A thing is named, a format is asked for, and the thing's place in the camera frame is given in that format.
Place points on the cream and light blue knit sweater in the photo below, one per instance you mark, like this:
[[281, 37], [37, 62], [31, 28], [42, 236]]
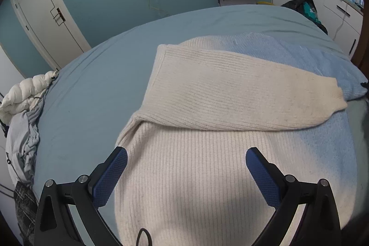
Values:
[[201, 176]]

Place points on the yellow item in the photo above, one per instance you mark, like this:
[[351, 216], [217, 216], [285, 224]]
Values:
[[263, 3]]

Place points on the grey cloth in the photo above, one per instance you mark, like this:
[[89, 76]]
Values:
[[20, 142]]

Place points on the dark plaid cloth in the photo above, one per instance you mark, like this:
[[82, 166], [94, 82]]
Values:
[[26, 211]]

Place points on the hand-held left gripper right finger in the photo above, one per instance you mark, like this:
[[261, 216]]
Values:
[[263, 176]]

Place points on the white down jacket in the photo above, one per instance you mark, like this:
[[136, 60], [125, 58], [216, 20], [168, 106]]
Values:
[[23, 93]]

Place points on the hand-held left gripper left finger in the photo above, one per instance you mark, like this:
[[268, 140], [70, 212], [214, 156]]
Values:
[[111, 176]]

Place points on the bed with blue sheet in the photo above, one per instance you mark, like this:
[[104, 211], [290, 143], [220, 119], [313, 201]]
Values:
[[101, 90]]

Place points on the brown wooden post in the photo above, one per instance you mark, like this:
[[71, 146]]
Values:
[[362, 53]]

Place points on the dark bag with teal clothes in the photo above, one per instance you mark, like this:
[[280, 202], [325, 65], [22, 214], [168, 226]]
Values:
[[305, 8]]

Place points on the white door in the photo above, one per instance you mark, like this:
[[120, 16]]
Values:
[[37, 9]]

